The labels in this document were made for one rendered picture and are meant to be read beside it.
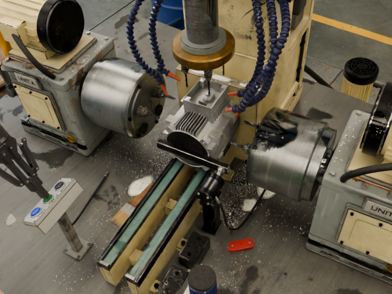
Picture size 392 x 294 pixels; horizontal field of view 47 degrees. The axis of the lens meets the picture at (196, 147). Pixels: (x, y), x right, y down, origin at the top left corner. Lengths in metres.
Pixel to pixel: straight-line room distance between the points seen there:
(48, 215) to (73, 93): 0.46
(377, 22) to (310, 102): 2.13
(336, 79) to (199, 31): 1.52
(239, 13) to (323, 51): 2.17
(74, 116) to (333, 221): 0.93
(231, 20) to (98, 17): 2.72
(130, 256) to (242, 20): 0.80
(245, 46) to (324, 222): 0.60
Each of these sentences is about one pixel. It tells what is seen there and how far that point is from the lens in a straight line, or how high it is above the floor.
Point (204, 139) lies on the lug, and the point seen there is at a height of 1.09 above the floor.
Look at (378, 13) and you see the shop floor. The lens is 4.08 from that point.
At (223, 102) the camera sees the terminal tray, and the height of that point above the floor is 1.10.
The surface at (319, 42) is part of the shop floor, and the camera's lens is 3.65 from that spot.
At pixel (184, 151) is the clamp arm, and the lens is 1.40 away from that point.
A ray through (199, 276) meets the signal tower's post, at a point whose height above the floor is 1.22.
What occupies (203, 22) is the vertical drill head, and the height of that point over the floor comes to 1.43.
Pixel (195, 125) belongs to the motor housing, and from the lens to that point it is 1.37.
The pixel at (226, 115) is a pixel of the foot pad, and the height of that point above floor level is 1.07.
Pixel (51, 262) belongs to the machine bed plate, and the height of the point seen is 0.80.
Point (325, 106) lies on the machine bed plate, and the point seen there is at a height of 0.80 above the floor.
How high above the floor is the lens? 2.08
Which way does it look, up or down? 48 degrees down
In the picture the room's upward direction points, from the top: 5 degrees counter-clockwise
